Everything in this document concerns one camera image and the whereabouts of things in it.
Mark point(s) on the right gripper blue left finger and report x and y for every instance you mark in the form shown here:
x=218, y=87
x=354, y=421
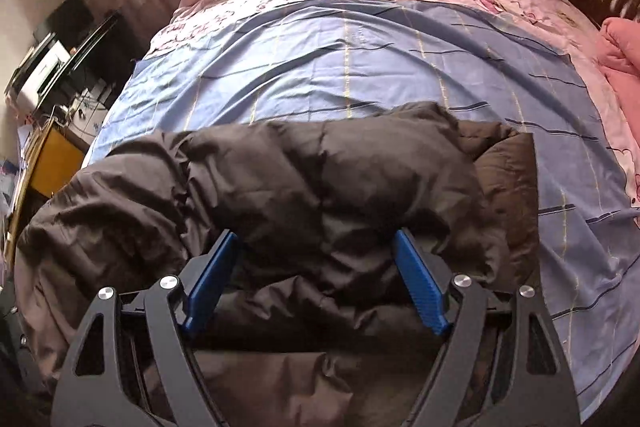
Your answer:
x=131, y=364

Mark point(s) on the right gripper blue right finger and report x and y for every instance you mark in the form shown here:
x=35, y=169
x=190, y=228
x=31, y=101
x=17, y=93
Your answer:
x=501, y=362

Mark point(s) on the brown down jacket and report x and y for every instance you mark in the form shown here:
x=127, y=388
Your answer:
x=316, y=327

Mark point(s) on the yellow wooden cabinet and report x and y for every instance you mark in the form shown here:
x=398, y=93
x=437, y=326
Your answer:
x=53, y=156

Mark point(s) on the white floral box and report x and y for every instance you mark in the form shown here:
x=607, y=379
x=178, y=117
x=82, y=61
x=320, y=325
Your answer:
x=86, y=117

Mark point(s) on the black desk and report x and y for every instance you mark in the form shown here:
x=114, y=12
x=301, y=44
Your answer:
x=104, y=61

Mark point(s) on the white printer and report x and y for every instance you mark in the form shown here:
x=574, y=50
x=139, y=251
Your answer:
x=48, y=61

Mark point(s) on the blue plaid bed sheet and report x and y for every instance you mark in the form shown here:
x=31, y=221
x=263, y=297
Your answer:
x=236, y=61

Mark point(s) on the pink folded quilt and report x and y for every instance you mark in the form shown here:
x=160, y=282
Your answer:
x=618, y=58

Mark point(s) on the black monitor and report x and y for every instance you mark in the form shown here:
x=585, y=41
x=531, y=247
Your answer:
x=70, y=22

